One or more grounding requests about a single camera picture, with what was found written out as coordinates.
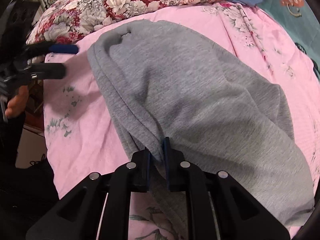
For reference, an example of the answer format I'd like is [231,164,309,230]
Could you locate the pink floral blanket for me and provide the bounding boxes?
[44,2,319,239]

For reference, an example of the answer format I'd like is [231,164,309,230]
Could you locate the red floral pillow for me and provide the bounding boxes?
[26,0,223,44]

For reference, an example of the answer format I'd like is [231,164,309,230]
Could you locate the person's left hand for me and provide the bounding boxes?
[5,86,29,118]

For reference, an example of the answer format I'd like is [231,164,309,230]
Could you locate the teal heart bedsheet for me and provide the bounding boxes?
[258,0,319,77]

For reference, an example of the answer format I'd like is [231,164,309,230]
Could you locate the grey sweatpants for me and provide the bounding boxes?
[87,20,315,236]

